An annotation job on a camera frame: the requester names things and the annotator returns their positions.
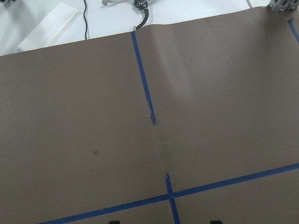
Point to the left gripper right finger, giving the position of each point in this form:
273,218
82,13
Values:
215,222

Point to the metal reacher grabber tool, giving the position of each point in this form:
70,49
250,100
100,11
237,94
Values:
140,5

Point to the blue tape grid lines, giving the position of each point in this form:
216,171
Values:
171,195

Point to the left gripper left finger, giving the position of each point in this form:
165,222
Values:
114,222

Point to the aluminium frame post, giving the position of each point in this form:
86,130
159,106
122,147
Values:
279,6

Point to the brown paper table cover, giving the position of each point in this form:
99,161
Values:
76,134

